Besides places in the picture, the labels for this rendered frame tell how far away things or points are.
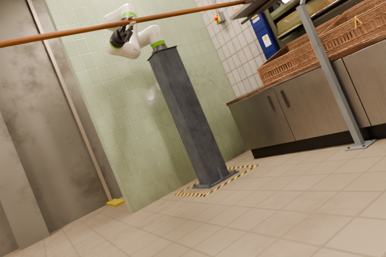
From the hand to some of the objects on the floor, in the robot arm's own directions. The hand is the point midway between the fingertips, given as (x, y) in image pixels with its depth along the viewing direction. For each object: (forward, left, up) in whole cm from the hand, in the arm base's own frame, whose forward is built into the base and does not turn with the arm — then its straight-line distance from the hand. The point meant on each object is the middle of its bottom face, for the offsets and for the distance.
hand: (130, 21), depth 174 cm
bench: (+38, +128, -119) cm, 179 cm away
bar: (+21, +106, -119) cm, 161 cm away
